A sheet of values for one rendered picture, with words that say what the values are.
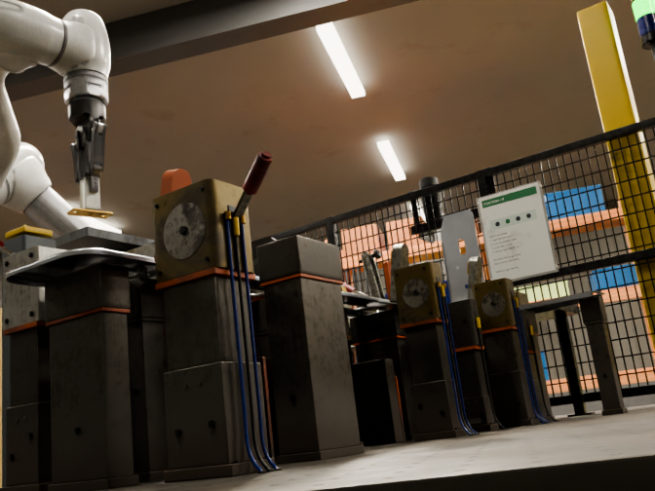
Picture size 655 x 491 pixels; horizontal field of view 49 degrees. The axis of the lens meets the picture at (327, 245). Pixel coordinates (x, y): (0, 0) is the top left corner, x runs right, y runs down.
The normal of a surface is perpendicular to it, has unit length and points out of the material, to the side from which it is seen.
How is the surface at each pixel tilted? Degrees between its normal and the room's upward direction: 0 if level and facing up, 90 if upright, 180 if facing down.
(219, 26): 90
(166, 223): 90
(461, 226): 90
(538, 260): 90
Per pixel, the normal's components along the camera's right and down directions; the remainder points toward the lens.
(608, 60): -0.55, -0.15
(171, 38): -0.25, -0.22
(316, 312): 0.82, -0.23
